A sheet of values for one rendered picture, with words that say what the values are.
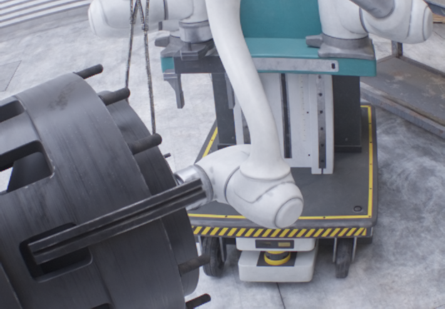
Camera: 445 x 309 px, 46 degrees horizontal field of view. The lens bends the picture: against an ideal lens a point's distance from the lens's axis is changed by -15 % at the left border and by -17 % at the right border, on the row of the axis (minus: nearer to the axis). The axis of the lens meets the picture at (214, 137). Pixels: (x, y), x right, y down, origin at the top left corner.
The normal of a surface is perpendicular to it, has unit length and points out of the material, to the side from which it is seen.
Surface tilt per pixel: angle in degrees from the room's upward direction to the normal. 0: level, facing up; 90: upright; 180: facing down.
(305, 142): 90
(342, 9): 88
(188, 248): 85
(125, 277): 79
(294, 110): 90
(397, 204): 0
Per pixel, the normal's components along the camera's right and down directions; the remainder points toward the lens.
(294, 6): -0.22, 0.47
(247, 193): -0.78, 0.08
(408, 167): -0.10, -0.88
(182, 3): 0.13, 0.48
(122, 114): 0.07, -0.74
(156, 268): 0.52, 0.17
